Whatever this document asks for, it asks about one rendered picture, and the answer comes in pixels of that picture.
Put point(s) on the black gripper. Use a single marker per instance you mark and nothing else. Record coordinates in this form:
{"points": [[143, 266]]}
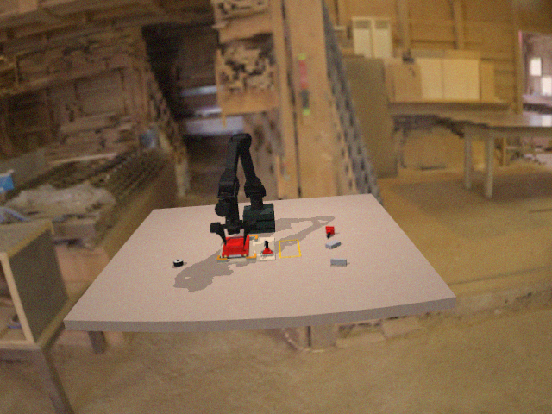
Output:
{"points": [[219, 228]]}

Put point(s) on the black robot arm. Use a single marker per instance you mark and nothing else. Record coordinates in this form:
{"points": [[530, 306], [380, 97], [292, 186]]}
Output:
{"points": [[238, 145]]}

